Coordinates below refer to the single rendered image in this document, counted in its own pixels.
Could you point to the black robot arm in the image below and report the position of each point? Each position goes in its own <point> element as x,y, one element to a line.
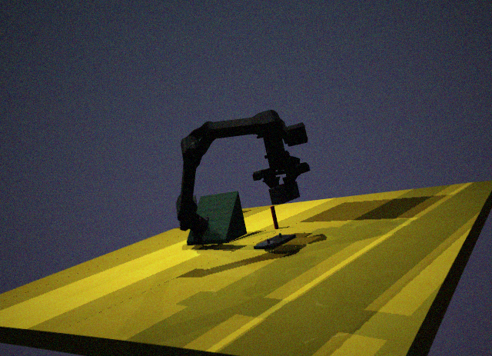
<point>266,125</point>

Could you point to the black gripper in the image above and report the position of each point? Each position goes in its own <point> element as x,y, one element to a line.
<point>277,161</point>

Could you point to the dark red cylinder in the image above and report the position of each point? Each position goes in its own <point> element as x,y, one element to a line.
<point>274,217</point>

